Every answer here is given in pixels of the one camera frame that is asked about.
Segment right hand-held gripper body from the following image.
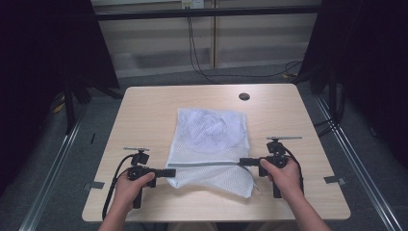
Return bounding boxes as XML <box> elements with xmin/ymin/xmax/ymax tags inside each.
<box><xmin>258</xmin><ymin>136</ymin><xmax>303</xmax><ymax>199</ymax></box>

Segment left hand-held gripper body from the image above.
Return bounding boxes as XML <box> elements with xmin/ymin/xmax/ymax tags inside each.
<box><xmin>122</xmin><ymin>146</ymin><xmax>158</xmax><ymax>210</ymax></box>

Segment white mesh laundry bag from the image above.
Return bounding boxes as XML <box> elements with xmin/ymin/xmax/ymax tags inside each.
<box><xmin>165</xmin><ymin>107</ymin><xmax>262</xmax><ymax>199</ymax></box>

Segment person's right hand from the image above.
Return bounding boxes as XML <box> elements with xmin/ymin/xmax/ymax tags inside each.
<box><xmin>259</xmin><ymin>158</ymin><xmax>305</xmax><ymax>202</ymax></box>

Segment person's left hand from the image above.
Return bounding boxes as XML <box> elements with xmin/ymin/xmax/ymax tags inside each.
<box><xmin>113</xmin><ymin>171</ymin><xmax>157</xmax><ymax>214</ymax></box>

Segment white garment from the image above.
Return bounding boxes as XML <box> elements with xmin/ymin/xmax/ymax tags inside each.
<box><xmin>178</xmin><ymin>108</ymin><xmax>248</xmax><ymax>152</ymax></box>

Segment grey tape strip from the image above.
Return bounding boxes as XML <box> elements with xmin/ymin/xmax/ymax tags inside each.
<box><xmin>322</xmin><ymin>175</ymin><xmax>347</xmax><ymax>187</ymax></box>
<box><xmin>83</xmin><ymin>181</ymin><xmax>106</xmax><ymax>191</ymax></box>

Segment black metal stand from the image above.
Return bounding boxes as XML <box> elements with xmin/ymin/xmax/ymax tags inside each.
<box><xmin>63</xmin><ymin>75</ymin><xmax>123</xmax><ymax>136</ymax></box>

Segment yellow floor item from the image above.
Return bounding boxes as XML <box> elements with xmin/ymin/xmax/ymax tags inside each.
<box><xmin>51</xmin><ymin>91</ymin><xmax>66</xmax><ymax>114</ymax></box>

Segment black curtain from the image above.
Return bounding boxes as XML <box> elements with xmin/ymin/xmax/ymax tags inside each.
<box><xmin>298</xmin><ymin>0</ymin><xmax>408</xmax><ymax>168</ymax></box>
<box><xmin>0</xmin><ymin>0</ymin><xmax>121</xmax><ymax>195</ymax></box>

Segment black horizontal bar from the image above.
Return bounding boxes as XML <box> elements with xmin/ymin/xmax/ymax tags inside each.
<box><xmin>95</xmin><ymin>5</ymin><xmax>322</xmax><ymax>22</ymax></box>

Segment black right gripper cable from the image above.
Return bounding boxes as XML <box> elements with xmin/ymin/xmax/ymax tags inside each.
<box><xmin>281</xmin><ymin>144</ymin><xmax>305</xmax><ymax>195</ymax></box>

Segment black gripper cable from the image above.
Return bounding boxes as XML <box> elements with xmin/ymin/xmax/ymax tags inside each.
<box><xmin>101</xmin><ymin>154</ymin><xmax>136</xmax><ymax>221</ymax></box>
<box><xmin>281</xmin><ymin>144</ymin><xmax>305</xmax><ymax>195</ymax></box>

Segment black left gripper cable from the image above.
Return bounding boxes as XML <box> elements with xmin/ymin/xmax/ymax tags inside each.
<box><xmin>101</xmin><ymin>154</ymin><xmax>136</xmax><ymax>221</ymax></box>

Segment black floor cables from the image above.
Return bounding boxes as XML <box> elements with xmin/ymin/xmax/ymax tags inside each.
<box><xmin>313</xmin><ymin>86</ymin><xmax>346</xmax><ymax>139</ymax></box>

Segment metal floor rail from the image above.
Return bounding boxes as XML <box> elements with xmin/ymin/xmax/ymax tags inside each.
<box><xmin>18</xmin><ymin>117</ymin><xmax>82</xmax><ymax>231</ymax></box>
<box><xmin>315</xmin><ymin>94</ymin><xmax>404</xmax><ymax>231</ymax></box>

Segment black hanging cables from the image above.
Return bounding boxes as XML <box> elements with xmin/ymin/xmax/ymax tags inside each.
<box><xmin>187</xmin><ymin>15</ymin><xmax>303</xmax><ymax>85</ymax></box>

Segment white wall socket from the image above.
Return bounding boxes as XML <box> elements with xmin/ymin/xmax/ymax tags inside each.
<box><xmin>181</xmin><ymin>0</ymin><xmax>206</xmax><ymax>10</ymax></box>

